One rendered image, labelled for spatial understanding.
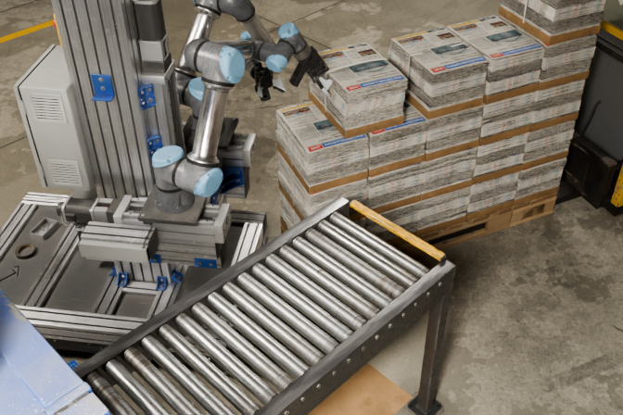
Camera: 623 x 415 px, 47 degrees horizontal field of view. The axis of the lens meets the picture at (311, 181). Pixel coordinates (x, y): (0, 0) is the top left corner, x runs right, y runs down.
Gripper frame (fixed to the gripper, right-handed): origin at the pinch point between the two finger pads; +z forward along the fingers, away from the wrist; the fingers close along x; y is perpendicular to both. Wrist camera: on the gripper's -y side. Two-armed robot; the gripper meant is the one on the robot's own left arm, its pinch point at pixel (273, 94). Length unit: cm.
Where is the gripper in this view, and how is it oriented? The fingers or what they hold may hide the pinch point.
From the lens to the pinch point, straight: 332.6
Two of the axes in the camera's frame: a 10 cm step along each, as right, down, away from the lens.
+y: -0.1, -7.9, -6.1
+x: 9.1, -2.6, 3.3
